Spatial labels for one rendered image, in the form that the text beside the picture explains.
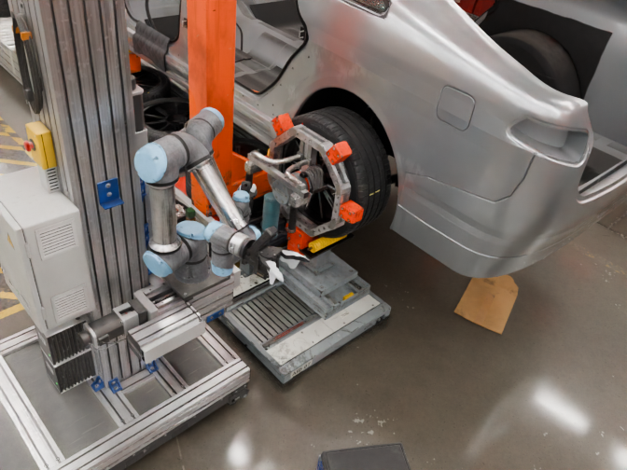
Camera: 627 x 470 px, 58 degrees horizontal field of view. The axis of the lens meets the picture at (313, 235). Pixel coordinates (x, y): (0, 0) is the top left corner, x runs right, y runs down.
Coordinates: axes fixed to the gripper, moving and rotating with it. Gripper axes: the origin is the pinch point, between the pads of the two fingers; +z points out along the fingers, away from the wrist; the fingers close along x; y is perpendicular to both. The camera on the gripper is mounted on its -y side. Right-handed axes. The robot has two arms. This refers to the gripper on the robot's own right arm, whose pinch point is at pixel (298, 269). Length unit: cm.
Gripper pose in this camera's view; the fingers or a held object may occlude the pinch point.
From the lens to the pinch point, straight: 176.8
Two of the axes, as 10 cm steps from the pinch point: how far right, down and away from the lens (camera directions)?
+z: 8.4, 4.0, -3.7
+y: -1.8, 8.4, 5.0
